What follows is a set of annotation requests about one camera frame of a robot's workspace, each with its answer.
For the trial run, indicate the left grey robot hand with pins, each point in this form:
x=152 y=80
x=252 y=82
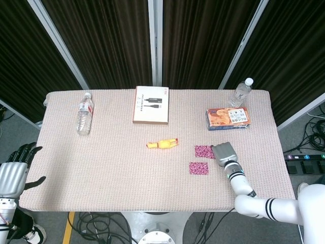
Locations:
x=11 y=178

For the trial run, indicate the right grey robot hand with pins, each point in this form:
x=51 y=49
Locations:
x=224 y=153

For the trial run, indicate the pink patterned packet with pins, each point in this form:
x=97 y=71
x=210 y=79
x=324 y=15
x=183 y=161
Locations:
x=203 y=151
x=198 y=168

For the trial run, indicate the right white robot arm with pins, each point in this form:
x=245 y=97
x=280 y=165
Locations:
x=241 y=185

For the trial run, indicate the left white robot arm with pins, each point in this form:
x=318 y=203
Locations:
x=6 y=208

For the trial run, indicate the orange and blue snack box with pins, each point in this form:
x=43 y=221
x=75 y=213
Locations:
x=223 y=118

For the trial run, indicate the black trouser leg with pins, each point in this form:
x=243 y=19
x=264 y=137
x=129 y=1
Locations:
x=21 y=223

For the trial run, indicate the white-cap clear water bottle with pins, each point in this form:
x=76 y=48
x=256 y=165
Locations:
x=240 y=95

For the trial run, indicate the yellow rubber chicken toy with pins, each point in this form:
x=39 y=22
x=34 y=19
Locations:
x=165 y=144

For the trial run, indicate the black and white sneaker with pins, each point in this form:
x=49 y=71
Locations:
x=36 y=235

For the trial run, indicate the red-label clear water bottle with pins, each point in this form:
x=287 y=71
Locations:
x=85 y=119

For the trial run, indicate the pink woven table cloth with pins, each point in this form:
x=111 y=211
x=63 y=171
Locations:
x=114 y=172

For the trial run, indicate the dark curtain panel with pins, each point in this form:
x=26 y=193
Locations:
x=106 y=43
x=292 y=58
x=25 y=63
x=203 y=43

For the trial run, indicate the aluminium partition base rail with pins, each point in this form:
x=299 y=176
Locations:
x=20 y=115
x=302 y=111

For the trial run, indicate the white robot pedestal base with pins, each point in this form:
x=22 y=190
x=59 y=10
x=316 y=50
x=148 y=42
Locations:
x=152 y=223

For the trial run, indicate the aluminium partition post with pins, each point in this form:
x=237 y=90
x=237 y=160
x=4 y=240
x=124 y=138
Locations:
x=243 y=43
x=59 y=45
x=155 y=43

